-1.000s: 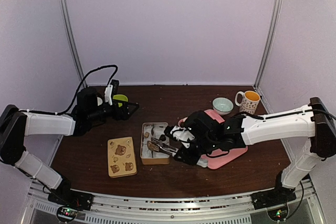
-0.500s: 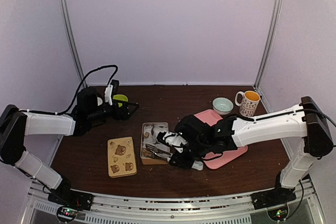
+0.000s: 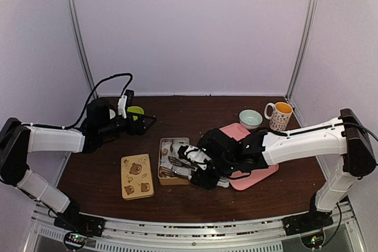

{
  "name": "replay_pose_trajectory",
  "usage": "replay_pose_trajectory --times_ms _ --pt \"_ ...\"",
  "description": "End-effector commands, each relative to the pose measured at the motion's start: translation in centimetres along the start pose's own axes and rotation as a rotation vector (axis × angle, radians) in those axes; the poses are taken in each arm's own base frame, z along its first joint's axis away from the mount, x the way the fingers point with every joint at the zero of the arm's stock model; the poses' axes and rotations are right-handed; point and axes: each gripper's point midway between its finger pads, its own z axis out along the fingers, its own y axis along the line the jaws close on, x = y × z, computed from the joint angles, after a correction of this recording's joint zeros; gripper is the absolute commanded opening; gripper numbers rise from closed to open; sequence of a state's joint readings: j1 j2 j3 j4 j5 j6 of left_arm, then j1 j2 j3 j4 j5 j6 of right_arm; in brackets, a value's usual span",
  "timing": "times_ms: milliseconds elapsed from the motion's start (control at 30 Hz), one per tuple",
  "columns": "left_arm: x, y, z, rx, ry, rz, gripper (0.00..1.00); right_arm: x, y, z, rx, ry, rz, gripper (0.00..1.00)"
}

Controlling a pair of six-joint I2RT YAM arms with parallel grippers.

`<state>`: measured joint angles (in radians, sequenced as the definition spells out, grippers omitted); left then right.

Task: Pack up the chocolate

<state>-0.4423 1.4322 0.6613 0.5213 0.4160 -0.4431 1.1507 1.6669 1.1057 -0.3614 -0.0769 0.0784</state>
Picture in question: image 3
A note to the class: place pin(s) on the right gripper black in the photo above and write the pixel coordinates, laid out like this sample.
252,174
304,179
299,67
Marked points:
203,181

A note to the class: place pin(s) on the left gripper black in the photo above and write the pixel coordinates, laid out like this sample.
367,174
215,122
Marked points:
140,130

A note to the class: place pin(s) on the clear plastic tongs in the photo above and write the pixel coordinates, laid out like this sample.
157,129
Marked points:
173,171

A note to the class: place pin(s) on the bear print tin lid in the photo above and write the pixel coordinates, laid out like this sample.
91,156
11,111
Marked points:
136,177

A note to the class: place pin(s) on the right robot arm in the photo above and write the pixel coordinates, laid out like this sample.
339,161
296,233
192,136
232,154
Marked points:
344,136

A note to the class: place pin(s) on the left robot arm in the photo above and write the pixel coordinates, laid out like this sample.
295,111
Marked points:
18,140

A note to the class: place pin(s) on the lime green bowl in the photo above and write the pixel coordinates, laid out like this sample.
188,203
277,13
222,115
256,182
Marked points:
136,111

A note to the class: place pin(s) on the pink plastic tray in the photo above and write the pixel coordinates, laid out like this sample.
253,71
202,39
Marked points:
238,132

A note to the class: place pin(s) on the light blue striped bowl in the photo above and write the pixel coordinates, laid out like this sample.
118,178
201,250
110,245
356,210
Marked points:
250,119

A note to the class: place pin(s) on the rectangular tin box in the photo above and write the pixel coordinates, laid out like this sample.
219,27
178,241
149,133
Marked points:
172,144

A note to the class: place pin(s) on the floral white mug yellow inside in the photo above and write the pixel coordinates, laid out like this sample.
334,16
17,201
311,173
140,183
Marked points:
278,115

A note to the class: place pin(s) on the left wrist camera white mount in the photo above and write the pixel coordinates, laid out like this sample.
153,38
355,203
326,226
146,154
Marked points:
124,102

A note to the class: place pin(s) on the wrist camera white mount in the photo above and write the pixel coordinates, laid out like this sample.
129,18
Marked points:
124,102
195,156

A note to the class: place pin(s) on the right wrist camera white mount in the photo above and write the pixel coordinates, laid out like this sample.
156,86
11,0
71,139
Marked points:
195,156

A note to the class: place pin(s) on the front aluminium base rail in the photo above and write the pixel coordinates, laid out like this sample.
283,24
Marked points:
267,234

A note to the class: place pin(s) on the aluminium frame post left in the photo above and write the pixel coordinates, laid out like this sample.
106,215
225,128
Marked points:
78,39

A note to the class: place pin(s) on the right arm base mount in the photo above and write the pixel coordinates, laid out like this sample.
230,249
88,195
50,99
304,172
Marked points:
306,222

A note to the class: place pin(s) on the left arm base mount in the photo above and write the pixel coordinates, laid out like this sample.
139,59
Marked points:
73,220

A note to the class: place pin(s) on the aluminium frame rail right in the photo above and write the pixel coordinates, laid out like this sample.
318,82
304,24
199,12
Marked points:
303,44

